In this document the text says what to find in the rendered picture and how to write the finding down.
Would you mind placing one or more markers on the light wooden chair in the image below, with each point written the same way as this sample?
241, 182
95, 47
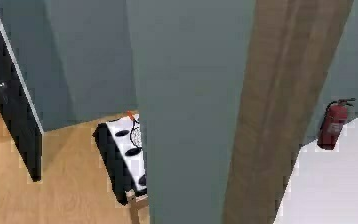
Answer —
137, 206

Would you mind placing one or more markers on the black room door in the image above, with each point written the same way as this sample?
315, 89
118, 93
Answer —
10, 100

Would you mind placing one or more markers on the brown wooden room door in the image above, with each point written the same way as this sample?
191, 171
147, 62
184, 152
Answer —
280, 110

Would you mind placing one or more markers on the red fire extinguisher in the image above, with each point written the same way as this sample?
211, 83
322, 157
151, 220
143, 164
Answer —
333, 125

